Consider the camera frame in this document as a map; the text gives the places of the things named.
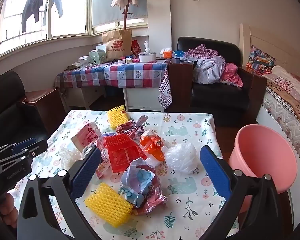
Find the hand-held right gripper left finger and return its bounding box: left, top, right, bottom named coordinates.
left=16, top=146, right=108, bottom=240

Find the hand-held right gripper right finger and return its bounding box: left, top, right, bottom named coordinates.
left=199, top=145, right=284, bottom=240

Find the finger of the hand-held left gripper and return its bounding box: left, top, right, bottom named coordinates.
left=0, top=139, right=49, bottom=165
left=0, top=137, right=37, bottom=161

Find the pink carton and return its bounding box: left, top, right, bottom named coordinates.
left=70, top=121, right=103, bottom=150

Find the pink bucket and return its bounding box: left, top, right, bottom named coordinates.
left=227, top=124, right=298, bottom=214

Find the orange and white plastic bag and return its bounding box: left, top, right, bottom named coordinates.
left=140, top=130, right=165, bottom=162

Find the person's left hand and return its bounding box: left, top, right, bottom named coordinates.
left=0, top=192, right=19, bottom=229

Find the pink snack wrapper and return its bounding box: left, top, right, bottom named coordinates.
left=95, top=160, right=115, bottom=179

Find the white foam net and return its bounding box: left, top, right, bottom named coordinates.
left=55, top=144, right=84, bottom=167

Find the brown side table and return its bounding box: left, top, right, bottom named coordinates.
left=17, top=88, right=65, bottom=140

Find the black leather sofa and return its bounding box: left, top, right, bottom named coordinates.
left=0, top=71, right=49, bottom=150

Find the yellow foam net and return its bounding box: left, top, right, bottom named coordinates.
left=107, top=104, right=130, bottom=128
left=84, top=182, right=133, bottom=228

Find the red foam net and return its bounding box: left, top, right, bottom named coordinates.
left=104, top=134, right=148, bottom=173

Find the floral tablecloth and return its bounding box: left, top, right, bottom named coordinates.
left=9, top=109, right=240, bottom=240

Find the crumpled blue pink paper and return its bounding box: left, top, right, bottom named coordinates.
left=120, top=157, right=168, bottom=215

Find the crumpled maroon bag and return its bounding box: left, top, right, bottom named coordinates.
left=116, top=115, right=149, bottom=140

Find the white desk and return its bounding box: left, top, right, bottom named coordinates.
left=61, top=86, right=107, bottom=110

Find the black leather armchair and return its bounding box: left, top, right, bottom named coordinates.
left=177, top=36, right=253, bottom=113

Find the bed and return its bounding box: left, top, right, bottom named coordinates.
left=256, top=65, right=300, bottom=143

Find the dark wooden nightstand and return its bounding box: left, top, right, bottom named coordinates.
left=240, top=66, right=267, bottom=122

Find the white cabinet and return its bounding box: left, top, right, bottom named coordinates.
left=122, top=86, right=165, bottom=112

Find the purple floral cloth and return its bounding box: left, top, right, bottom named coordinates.
left=159, top=72, right=172, bottom=109

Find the grey plastic bag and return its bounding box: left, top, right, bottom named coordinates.
left=74, top=56, right=92, bottom=68

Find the pink patterned garment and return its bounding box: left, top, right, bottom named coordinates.
left=220, top=62, right=243, bottom=88

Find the dark wooden side table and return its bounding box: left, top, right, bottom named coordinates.
left=169, top=58, right=194, bottom=105

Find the checked tablecloth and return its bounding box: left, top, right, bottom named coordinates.
left=54, top=59, right=171, bottom=89

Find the lavender garment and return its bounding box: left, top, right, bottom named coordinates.
left=192, top=56, right=225, bottom=84

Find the green box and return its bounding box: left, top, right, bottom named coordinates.
left=89, top=50, right=107, bottom=64

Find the pink floral blanket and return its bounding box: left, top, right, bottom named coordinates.
left=264, top=65, right=300, bottom=95

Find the colourful printed pillow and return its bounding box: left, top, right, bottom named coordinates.
left=245, top=45, right=276, bottom=75

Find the pink gingham shirt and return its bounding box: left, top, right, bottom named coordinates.
left=185, top=44, right=219, bottom=59

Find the white bowl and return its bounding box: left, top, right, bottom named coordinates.
left=138, top=52, right=157, bottom=62

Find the red packet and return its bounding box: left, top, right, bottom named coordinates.
left=131, top=39, right=142, bottom=55

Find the brown paper shopping bag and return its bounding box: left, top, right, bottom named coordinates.
left=102, top=25, right=133, bottom=61

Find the dark hanging jacket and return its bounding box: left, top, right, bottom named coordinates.
left=21, top=0, right=44, bottom=33

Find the cream headboard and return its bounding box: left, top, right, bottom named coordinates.
left=239, top=23, right=300, bottom=68

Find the window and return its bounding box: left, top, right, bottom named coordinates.
left=0, top=0, right=90, bottom=57

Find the blue hanging garment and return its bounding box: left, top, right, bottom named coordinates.
left=43, top=0, right=64, bottom=27

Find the window roller blind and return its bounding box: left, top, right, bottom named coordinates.
left=91, top=0, right=148, bottom=28

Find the coat stand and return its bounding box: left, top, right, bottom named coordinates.
left=120, top=0, right=140, bottom=30

